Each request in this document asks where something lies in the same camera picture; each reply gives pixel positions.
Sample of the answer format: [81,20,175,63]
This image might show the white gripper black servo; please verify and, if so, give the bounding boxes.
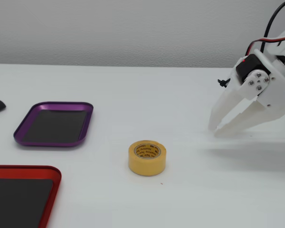
[208,49,285,138]

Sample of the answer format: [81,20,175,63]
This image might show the yellow masking tape roll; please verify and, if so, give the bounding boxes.
[128,140,167,177]

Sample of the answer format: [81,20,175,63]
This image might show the black zip tie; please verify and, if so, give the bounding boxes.
[217,78,230,88]

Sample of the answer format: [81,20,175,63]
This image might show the purple metal tray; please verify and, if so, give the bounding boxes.
[13,101,94,148]

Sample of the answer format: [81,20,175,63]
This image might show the red metal tray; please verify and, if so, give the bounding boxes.
[0,165,62,228]

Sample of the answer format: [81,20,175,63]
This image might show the red white black servo wire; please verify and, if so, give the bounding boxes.
[244,34,285,59]

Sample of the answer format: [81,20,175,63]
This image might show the black cable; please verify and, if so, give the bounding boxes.
[262,0,285,53]

